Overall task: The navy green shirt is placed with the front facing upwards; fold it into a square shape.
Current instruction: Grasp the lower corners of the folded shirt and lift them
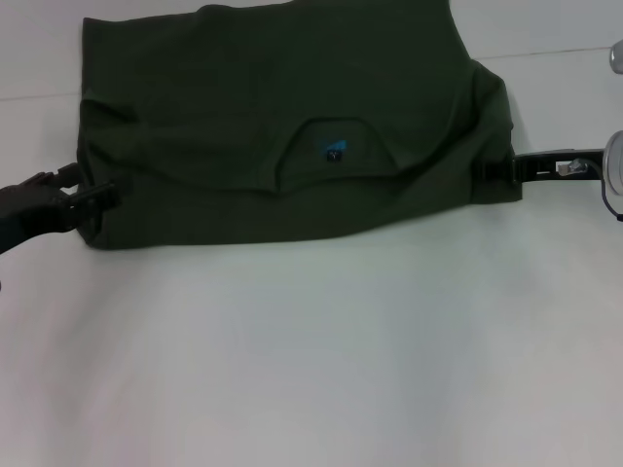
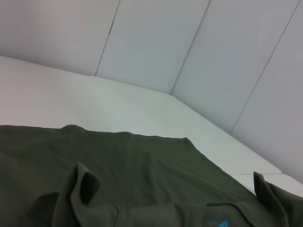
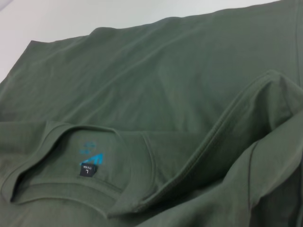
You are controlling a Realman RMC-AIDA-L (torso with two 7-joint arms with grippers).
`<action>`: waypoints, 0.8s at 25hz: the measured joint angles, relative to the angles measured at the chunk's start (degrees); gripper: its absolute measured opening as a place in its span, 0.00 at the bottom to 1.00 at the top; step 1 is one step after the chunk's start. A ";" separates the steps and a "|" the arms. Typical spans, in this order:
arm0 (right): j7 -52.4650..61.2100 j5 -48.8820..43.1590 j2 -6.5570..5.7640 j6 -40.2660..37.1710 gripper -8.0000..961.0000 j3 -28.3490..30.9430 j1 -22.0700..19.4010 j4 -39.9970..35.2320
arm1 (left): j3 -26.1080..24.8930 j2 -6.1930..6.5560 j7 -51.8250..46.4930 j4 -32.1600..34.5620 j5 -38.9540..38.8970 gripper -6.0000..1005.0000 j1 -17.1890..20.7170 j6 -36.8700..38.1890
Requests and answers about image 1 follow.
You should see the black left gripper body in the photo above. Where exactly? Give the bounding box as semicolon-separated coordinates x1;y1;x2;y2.
0;182;79;257

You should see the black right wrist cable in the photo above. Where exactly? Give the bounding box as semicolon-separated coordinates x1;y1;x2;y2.
557;158;623;216

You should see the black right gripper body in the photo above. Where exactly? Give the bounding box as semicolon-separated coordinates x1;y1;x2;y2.
513;148;607;185

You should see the dark green FREE t-shirt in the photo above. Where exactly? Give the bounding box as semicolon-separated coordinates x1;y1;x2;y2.
76;0;525;250

